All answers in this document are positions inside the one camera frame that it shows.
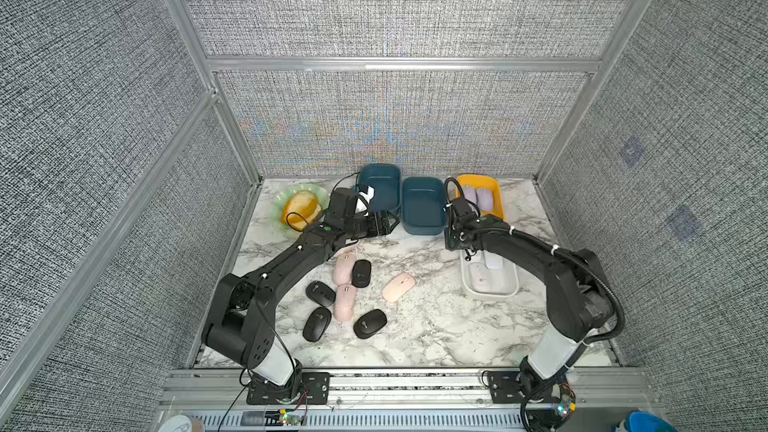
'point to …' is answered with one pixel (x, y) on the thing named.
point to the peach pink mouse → (398, 286)
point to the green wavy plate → (283, 193)
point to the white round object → (176, 423)
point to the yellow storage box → (477, 181)
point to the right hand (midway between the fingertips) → (456, 230)
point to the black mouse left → (320, 293)
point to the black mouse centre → (361, 273)
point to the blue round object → (642, 422)
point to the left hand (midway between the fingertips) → (396, 219)
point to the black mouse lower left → (316, 324)
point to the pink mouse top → (348, 254)
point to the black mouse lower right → (369, 323)
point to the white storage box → (504, 282)
